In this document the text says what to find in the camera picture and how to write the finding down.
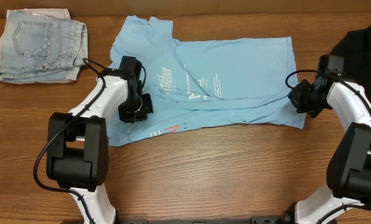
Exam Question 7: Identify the light blue printed t-shirt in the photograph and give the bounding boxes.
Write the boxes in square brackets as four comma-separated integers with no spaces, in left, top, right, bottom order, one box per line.
[107,16,305,146]

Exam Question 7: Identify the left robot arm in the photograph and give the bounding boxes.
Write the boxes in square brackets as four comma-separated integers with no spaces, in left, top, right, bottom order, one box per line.
[38,67,153,223]

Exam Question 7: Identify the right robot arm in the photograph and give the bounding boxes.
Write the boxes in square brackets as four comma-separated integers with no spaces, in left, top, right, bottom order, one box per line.
[273,75,371,224]

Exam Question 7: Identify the black t-shirt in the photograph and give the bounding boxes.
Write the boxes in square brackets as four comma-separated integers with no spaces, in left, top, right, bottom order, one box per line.
[331,26,371,103]

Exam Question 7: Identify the folded light denim shorts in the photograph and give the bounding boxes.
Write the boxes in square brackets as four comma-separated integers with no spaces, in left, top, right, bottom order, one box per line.
[0,11,88,83]

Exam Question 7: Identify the folded pale pink garment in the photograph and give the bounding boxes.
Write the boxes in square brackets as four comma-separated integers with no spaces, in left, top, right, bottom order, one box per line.
[0,8,79,83]

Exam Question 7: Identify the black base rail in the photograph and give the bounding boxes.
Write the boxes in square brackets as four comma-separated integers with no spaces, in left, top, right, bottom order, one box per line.
[118,215,281,224]

